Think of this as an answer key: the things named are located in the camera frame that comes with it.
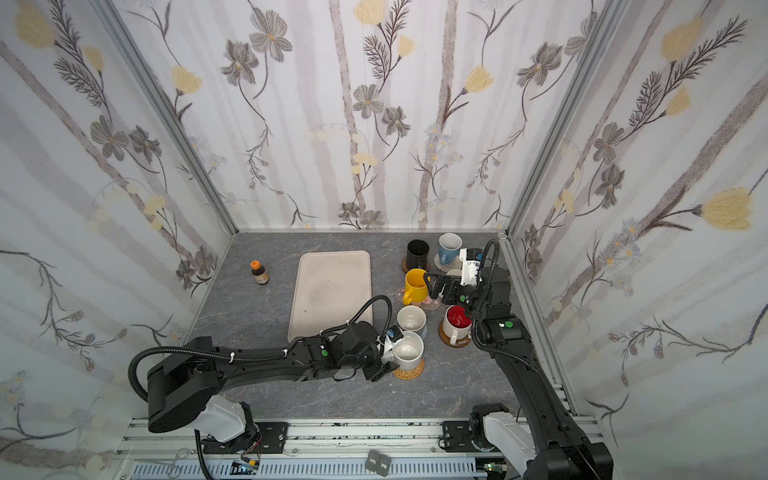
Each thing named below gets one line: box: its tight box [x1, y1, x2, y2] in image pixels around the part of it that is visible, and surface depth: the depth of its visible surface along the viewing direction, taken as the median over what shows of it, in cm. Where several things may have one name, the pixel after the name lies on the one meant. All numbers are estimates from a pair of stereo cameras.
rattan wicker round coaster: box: [392, 358, 425, 381], surface depth 86 cm
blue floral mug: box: [438, 232, 463, 266], surface depth 106 cm
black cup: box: [407, 239, 430, 270], surface depth 104 cm
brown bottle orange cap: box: [250, 260, 270, 285], surface depth 103 cm
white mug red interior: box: [443, 304, 473, 345], surface depth 88 cm
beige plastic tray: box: [287, 250, 373, 343], surface depth 106 cm
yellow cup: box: [402, 268, 428, 306], surface depth 97 cm
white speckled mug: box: [392, 331, 425, 371], surface depth 83 cm
